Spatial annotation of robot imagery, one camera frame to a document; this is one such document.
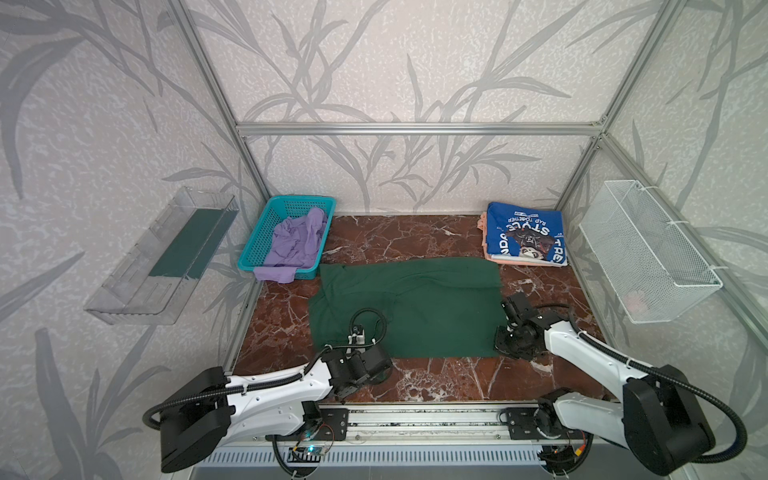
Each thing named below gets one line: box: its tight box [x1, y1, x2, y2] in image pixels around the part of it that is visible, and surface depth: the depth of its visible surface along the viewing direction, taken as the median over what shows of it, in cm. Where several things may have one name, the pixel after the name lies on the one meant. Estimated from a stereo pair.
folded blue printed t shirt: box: [486, 202, 568, 267], surface depth 107 cm
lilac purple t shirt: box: [253, 207, 327, 284], surface depth 109 cm
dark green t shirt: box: [308, 256, 506, 359], surface depth 100 cm
